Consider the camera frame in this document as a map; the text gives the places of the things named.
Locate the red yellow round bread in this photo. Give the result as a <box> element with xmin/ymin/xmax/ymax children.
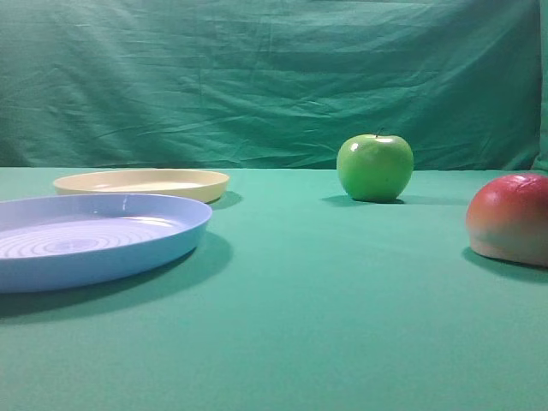
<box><xmin>465</xmin><ymin>173</ymin><xmax>547</xmax><ymax>267</ymax></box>

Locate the yellow plastic plate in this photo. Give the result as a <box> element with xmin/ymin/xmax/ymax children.
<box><xmin>53</xmin><ymin>169</ymin><xmax>229</xmax><ymax>203</ymax></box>

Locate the blue plastic plate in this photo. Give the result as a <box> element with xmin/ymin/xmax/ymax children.
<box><xmin>1</xmin><ymin>194</ymin><xmax>212</xmax><ymax>294</ymax></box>

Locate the green table cloth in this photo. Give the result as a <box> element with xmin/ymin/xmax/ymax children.
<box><xmin>1</xmin><ymin>170</ymin><xmax>547</xmax><ymax>410</ymax></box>

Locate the green apple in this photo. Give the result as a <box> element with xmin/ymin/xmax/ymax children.
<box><xmin>336</xmin><ymin>134</ymin><xmax>414</xmax><ymax>203</ymax></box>

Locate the green backdrop cloth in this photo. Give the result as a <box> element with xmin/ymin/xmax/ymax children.
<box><xmin>1</xmin><ymin>1</ymin><xmax>547</xmax><ymax>170</ymax></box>

